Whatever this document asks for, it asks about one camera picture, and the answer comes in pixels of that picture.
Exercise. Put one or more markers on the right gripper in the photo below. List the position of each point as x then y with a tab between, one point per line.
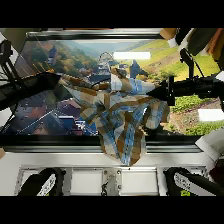
170	91

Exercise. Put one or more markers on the checked shirt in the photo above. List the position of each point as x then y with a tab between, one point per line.
120	113

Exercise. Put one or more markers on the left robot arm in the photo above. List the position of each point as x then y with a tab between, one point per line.
26	87

